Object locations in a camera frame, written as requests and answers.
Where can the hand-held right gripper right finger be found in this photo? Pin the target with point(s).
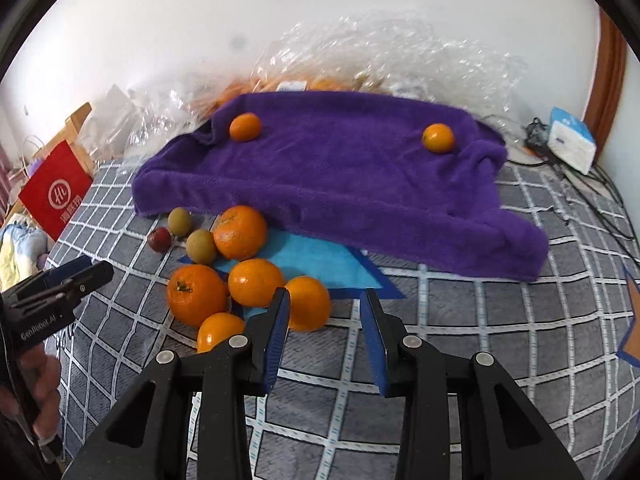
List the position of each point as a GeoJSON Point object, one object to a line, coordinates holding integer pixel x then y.
{"type": "Point", "coordinates": [372, 340]}

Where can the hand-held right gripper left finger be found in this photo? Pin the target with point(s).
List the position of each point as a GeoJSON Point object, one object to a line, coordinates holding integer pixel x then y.
{"type": "Point", "coordinates": [281, 335]}

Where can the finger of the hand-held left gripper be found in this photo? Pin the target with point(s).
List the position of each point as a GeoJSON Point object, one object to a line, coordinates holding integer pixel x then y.
{"type": "Point", "coordinates": [65, 271]}
{"type": "Point", "coordinates": [87, 280]}

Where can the oblong orange tangerine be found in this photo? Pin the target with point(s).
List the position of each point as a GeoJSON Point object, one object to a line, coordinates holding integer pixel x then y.
{"type": "Point", "coordinates": [310, 305]}

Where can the small red fruit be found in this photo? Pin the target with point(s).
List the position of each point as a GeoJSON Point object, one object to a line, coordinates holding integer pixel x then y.
{"type": "Point", "coordinates": [160, 239]}

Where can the large orange with stem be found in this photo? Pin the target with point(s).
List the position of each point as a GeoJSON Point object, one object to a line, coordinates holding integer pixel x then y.
{"type": "Point", "coordinates": [196, 295]}

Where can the green-brown round fruit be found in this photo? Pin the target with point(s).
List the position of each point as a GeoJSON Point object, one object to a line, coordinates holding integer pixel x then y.
{"type": "Point", "coordinates": [180, 221]}
{"type": "Point", "coordinates": [201, 246]}

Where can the mottled orange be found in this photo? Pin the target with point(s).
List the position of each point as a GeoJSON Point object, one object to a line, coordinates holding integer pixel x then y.
{"type": "Point", "coordinates": [240, 232]}

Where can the person's left hand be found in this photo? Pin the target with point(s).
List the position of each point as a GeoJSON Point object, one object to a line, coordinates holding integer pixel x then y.
{"type": "Point", "coordinates": [45, 390]}

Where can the pale cloth pile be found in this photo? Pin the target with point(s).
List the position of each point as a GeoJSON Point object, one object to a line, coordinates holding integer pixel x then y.
{"type": "Point", "coordinates": [20, 245]}

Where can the red paper bag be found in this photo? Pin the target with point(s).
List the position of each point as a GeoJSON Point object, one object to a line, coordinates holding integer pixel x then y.
{"type": "Point", "coordinates": [52, 192]}

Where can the grey checked bed sheet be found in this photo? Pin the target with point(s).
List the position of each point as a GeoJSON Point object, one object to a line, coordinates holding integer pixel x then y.
{"type": "Point", "coordinates": [475, 310]}

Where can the wooden chair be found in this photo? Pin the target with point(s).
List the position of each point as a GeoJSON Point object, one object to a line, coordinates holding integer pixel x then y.
{"type": "Point", "coordinates": [75, 120]}

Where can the purple towel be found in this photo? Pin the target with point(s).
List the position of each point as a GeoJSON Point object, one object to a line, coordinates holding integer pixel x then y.
{"type": "Point", "coordinates": [350, 185]}

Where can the small clear plastic bag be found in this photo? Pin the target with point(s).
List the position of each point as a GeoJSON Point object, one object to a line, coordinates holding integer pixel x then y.
{"type": "Point", "coordinates": [155, 120]}

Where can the small orange tangerine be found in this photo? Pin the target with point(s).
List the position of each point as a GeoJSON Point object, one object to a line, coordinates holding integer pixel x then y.
{"type": "Point", "coordinates": [245, 127]}
{"type": "Point", "coordinates": [438, 138]}

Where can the pile of bagged oranges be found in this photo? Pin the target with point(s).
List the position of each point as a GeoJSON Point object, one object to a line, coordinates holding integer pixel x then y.
{"type": "Point", "coordinates": [300, 82]}

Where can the large crumpled clear plastic bag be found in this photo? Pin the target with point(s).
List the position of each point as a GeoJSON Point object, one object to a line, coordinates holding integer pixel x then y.
{"type": "Point", "coordinates": [400, 60]}

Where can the white and blue tissue pack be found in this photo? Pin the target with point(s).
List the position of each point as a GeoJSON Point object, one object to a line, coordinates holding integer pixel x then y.
{"type": "Point", "coordinates": [570, 137]}

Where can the wooden door frame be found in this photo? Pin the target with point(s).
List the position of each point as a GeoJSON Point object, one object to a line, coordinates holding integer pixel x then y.
{"type": "Point", "coordinates": [607, 75]}

